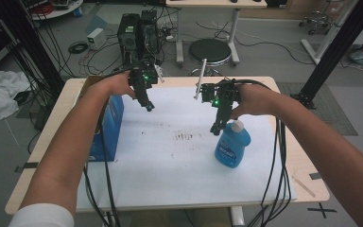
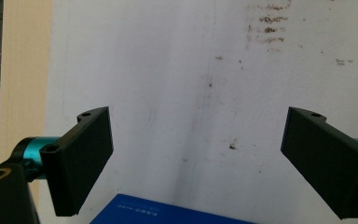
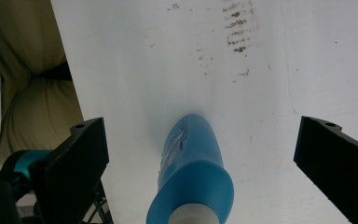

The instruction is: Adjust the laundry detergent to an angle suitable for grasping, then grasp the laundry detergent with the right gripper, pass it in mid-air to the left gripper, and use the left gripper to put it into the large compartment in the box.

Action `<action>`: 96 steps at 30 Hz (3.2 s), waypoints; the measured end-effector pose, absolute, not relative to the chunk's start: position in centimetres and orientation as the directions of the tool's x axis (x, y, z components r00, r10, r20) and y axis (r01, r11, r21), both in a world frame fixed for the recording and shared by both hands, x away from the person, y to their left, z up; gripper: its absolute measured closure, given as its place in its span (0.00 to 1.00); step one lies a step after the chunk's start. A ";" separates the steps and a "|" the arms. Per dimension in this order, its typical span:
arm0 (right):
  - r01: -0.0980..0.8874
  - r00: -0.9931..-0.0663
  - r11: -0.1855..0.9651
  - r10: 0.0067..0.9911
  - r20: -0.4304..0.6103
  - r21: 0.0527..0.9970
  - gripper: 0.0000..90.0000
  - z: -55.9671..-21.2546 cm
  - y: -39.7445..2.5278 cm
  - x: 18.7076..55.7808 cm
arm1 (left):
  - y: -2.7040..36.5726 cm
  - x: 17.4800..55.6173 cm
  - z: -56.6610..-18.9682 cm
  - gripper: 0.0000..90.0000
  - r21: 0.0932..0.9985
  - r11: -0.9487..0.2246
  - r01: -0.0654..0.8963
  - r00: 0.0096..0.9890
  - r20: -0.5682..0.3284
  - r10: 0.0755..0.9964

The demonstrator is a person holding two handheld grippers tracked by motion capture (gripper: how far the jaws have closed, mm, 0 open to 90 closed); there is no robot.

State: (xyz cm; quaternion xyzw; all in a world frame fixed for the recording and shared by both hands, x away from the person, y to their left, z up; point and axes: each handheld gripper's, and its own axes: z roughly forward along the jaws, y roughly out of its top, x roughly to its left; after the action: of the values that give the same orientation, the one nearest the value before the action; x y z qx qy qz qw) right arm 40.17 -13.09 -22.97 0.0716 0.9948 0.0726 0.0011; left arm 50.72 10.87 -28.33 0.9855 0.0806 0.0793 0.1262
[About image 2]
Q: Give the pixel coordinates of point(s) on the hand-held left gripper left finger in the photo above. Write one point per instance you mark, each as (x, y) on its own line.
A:
(77, 161)

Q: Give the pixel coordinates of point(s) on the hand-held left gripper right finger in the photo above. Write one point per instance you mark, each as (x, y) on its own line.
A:
(326, 161)

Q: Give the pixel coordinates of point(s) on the blue flat box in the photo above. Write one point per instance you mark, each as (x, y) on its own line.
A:
(155, 214)

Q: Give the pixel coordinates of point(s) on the white stained table cover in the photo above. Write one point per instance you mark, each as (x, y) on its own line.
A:
(199, 77)

